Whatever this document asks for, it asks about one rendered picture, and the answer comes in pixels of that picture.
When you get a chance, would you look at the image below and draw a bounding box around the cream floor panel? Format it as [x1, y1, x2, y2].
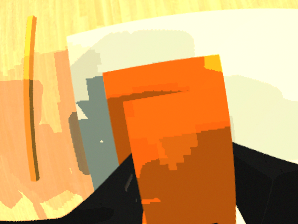
[67, 8, 298, 190]

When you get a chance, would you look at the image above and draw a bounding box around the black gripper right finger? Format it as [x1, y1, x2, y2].
[233, 141, 298, 224]

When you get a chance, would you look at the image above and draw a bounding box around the thin orange rod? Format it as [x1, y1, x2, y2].
[23, 15, 40, 183]

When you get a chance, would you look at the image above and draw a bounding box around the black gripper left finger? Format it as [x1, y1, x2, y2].
[0, 152, 144, 224]

